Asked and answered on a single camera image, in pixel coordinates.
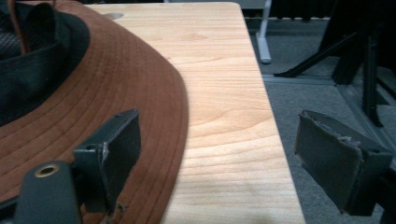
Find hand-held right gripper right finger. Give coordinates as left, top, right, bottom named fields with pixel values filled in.
left=294, top=109, right=394, bottom=217

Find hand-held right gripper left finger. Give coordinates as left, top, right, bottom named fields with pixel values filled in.
left=73, top=108, right=142, bottom=216

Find brown brimmed hat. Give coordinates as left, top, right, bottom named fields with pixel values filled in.
left=0, top=0, right=190, bottom=224

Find black metal stand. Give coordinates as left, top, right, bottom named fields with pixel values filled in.
left=274, top=0, right=396, bottom=128

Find white metal table leg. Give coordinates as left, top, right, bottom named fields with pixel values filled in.
left=255, top=0, right=273, bottom=65

